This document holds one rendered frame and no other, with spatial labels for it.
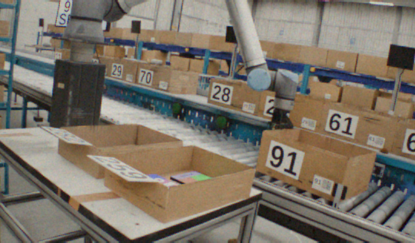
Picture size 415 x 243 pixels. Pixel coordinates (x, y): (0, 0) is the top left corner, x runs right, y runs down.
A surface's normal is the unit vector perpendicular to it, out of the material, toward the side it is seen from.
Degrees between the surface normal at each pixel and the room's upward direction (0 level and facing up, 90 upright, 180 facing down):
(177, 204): 91
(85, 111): 90
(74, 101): 90
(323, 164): 91
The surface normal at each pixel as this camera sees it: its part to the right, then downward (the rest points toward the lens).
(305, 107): -0.65, 0.04
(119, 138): 0.75, 0.22
